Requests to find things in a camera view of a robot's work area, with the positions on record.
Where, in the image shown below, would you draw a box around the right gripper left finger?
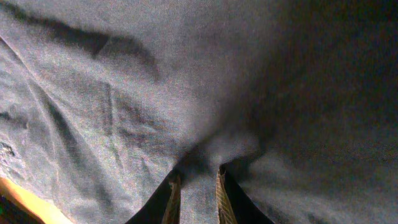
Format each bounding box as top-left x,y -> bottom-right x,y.
126,171 -> 181,224

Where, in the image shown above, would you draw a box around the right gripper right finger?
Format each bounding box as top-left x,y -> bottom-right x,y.
215,166 -> 274,224

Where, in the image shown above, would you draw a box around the navy blue shorts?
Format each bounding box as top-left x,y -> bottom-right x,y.
1,1 -> 397,223

